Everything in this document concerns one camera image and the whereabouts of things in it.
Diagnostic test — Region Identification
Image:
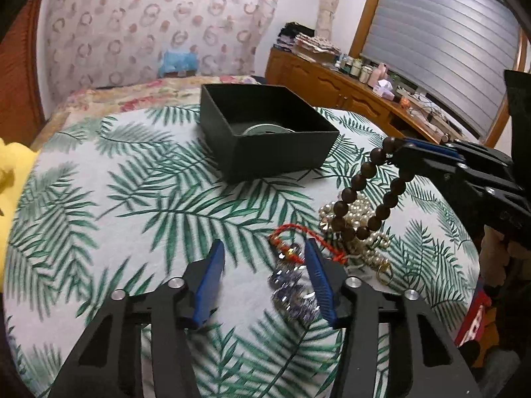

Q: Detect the palm leaf printed cloth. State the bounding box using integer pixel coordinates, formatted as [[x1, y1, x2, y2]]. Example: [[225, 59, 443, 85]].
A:
[[4, 103, 482, 398]]

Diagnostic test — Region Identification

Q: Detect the yellow plush toy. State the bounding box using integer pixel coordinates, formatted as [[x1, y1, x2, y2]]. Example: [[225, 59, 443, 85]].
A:
[[0, 137, 42, 295]]

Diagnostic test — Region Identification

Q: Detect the group of small bottles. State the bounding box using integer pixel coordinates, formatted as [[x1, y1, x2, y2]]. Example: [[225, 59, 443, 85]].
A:
[[336, 54, 374, 84]]

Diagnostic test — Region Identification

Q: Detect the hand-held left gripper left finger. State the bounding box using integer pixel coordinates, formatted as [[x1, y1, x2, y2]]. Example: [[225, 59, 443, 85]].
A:
[[47, 238, 227, 398]]

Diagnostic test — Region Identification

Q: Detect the grey window blind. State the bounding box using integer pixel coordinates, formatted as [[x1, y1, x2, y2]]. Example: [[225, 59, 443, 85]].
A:
[[359, 0, 523, 142]]

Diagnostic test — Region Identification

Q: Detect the green jade bangle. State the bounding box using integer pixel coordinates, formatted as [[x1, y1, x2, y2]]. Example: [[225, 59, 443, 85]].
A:
[[243, 123, 296, 137]]

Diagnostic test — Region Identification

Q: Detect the silver crystal bracelet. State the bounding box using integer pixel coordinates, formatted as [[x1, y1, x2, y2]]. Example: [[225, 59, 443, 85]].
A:
[[269, 253, 322, 322]]

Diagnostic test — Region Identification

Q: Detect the stack of folded cloths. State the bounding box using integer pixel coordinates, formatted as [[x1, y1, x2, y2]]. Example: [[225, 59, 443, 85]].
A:
[[276, 23, 345, 67]]

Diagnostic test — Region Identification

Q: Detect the blue plastic bag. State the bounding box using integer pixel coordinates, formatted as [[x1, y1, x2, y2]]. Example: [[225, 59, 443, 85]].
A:
[[160, 47, 200, 76]]

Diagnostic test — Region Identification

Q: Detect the wooden louvred wardrobe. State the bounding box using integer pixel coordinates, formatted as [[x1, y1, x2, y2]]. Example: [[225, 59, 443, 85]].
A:
[[0, 0, 46, 150]]

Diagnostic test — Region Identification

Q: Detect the circle patterned curtain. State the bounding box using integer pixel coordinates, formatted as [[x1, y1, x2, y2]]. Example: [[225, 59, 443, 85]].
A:
[[37, 0, 280, 100]]

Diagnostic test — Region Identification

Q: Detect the brown wooden bead bracelet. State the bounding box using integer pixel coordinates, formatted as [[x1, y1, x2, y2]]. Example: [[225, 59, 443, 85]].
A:
[[332, 136, 409, 243]]

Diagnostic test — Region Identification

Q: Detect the black jewelry box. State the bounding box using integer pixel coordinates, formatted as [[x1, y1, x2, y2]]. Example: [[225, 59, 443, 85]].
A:
[[199, 84, 341, 184]]

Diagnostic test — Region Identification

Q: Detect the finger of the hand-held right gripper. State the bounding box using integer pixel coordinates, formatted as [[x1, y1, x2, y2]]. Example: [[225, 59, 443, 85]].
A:
[[404, 139, 515, 183], [392, 144, 527, 225]]

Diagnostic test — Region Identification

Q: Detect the red patterned cloth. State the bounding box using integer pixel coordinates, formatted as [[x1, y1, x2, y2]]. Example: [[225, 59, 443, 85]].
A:
[[456, 286, 492, 345]]

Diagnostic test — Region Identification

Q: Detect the beige curtain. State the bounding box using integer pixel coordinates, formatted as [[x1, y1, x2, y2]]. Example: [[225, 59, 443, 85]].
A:
[[317, 0, 347, 40]]

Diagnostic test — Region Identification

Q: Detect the wooden cabinet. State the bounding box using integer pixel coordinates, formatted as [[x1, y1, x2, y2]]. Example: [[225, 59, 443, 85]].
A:
[[265, 47, 465, 146]]

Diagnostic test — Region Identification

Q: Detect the white and pink box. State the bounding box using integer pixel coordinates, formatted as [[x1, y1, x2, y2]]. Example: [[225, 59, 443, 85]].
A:
[[375, 79, 397, 100]]

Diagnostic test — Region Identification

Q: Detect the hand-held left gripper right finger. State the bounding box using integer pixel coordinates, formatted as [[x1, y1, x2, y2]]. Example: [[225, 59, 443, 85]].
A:
[[303, 238, 482, 398]]

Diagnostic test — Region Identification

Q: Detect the pink bottle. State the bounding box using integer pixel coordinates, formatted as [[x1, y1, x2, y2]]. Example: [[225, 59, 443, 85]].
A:
[[371, 63, 391, 90]]

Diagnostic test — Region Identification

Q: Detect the pearl necklace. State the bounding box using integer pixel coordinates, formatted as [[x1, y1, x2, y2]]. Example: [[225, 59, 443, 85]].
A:
[[319, 193, 393, 266]]

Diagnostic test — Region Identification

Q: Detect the dark clothing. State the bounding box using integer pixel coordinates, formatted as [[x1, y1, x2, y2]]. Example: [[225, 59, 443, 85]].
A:
[[456, 253, 531, 398]]

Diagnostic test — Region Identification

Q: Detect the red cord bracelet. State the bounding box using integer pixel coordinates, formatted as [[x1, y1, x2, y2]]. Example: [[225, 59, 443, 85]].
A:
[[269, 224, 349, 266]]

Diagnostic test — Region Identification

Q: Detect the floral bedspread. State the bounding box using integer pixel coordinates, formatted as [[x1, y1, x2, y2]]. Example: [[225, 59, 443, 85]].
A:
[[50, 74, 270, 129]]

